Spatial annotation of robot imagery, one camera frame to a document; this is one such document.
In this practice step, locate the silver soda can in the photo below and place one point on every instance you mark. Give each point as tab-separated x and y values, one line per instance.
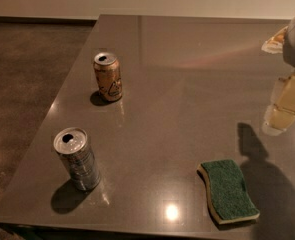
74	150

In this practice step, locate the green and yellow sponge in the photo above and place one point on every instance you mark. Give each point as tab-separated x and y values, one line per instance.
227	198

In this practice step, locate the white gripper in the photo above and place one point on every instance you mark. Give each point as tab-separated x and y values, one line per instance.
281	114

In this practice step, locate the orange soda can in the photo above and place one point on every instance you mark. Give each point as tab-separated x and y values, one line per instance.
108	76

